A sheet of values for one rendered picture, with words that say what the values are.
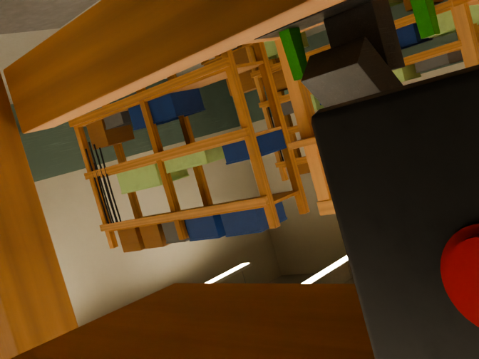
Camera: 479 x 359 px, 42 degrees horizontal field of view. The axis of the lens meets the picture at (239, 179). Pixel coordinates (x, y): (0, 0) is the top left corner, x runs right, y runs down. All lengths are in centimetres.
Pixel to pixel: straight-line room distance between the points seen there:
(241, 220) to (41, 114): 471
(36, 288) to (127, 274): 1016
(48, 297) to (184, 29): 47
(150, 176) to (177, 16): 564
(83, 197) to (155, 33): 1010
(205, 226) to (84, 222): 507
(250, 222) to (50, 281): 458
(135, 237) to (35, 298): 584
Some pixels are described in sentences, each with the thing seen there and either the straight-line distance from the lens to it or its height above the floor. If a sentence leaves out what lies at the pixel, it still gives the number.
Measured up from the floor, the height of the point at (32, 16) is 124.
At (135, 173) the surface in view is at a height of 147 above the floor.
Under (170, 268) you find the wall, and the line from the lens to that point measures 1163.
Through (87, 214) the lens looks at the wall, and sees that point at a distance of 1068.
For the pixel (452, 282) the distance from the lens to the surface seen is 20.
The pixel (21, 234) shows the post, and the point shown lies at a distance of 89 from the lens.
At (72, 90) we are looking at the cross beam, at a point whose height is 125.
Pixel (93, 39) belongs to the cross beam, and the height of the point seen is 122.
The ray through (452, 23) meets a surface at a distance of 744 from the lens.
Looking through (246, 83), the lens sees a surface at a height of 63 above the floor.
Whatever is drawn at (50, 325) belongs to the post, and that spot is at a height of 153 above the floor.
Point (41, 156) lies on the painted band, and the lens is 1041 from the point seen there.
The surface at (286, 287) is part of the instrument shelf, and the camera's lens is 59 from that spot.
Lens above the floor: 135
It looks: 4 degrees up
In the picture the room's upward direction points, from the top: 164 degrees clockwise
